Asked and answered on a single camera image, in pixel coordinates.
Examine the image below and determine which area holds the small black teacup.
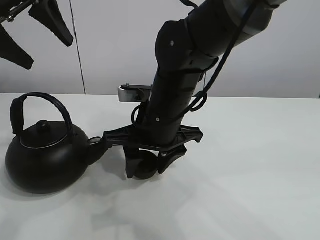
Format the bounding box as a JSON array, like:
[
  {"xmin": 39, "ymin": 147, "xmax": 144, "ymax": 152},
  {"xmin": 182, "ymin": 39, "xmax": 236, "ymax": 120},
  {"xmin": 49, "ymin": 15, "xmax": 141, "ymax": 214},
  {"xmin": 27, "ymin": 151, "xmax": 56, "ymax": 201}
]
[{"xmin": 134, "ymin": 151, "xmax": 158, "ymax": 180}]

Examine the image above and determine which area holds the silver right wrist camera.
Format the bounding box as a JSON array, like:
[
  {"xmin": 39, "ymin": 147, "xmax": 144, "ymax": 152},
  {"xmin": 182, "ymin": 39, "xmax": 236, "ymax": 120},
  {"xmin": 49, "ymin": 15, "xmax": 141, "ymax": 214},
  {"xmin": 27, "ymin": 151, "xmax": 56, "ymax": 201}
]
[{"xmin": 118, "ymin": 83, "xmax": 152, "ymax": 103}]

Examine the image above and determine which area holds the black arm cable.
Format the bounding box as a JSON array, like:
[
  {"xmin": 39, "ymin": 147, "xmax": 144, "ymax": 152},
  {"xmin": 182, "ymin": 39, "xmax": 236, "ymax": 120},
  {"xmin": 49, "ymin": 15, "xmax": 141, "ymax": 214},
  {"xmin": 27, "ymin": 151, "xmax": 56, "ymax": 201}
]
[{"xmin": 178, "ymin": 0, "xmax": 261, "ymax": 113}]

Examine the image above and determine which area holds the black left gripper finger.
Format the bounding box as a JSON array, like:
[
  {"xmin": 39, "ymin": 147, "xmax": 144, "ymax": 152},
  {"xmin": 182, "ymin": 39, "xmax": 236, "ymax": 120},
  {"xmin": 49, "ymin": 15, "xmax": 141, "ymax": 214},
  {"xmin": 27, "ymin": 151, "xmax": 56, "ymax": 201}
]
[
  {"xmin": 0, "ymin": 25, "xmax": 34, "ymax": 70},
  {"xmin": 28, "ymin": 0, "xmax": 74, "ymax": 47}
]

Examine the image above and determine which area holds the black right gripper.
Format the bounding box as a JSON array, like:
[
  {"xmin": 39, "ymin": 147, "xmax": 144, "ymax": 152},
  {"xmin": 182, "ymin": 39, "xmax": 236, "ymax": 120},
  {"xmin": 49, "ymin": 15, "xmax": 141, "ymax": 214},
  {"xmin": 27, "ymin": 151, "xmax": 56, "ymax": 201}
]
[{"xmin": 102, "ymin": 125, "xmax": 204, "ymax": 179}]

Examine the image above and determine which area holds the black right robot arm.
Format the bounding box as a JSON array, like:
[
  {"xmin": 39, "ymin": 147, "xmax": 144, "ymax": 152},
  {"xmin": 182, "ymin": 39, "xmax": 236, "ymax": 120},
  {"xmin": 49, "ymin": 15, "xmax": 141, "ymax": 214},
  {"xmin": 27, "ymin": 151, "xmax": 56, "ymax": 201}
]
[{"xmin": 103, "ymin": 0, "xmax": 282, "ymax": 180}]

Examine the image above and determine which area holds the black round teapot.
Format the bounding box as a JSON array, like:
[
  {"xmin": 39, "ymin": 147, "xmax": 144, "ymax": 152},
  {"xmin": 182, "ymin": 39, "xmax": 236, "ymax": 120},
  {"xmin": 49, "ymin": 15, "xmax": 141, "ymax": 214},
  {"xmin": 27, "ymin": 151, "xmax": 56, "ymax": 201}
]
[{"xmin": 5, "ymin": 92, "xmax": 109, "ymax": 194}]

